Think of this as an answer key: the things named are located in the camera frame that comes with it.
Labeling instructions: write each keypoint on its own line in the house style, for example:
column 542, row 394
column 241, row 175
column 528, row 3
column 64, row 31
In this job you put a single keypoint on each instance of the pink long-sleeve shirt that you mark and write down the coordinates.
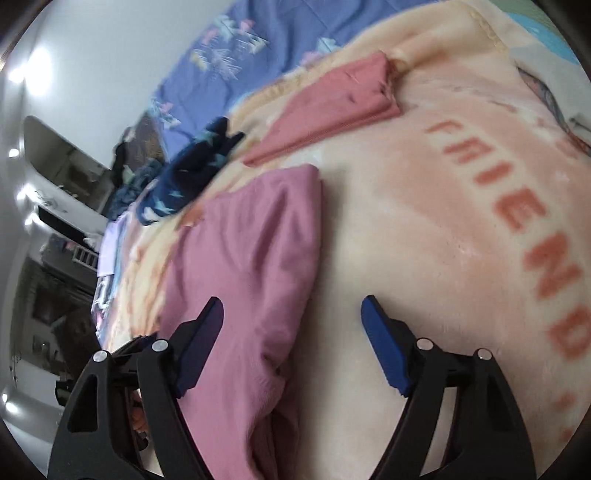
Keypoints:
column 256, row 250

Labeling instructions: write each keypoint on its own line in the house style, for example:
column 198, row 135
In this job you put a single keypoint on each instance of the white shelf rack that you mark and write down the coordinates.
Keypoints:
column 86, row 258

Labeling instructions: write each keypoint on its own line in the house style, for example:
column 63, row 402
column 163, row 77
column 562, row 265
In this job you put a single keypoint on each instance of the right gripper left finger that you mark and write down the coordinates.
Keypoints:
column 95, row 438

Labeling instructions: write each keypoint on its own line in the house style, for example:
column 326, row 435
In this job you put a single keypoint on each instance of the dark teal fleece blanket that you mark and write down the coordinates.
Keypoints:
column 130, row 191

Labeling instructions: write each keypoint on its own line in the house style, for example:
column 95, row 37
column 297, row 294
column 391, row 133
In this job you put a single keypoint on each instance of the navy star-pattern fleece garment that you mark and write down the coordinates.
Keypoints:
column 186, row 176

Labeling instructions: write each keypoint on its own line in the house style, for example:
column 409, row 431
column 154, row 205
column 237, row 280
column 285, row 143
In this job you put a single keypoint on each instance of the blue tree-print duvet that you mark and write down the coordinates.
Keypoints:
column 249, row 46

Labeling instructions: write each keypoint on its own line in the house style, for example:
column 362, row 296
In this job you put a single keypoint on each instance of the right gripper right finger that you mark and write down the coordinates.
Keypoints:
column 488, row 438

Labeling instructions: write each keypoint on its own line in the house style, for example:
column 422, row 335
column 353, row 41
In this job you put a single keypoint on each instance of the person's left hand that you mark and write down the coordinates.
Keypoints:
column 137, row 416

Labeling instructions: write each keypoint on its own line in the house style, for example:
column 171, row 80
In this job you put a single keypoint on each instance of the folded lavender garment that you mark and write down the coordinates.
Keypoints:
column 109, row 247

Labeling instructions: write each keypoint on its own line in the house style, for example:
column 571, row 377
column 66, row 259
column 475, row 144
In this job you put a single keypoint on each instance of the folded coral pink garment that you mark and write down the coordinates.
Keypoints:
column 351, row 96

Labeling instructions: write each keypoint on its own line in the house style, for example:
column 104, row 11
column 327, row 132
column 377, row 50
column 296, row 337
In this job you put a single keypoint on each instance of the green pillow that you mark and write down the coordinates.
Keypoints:
column 525, row 8

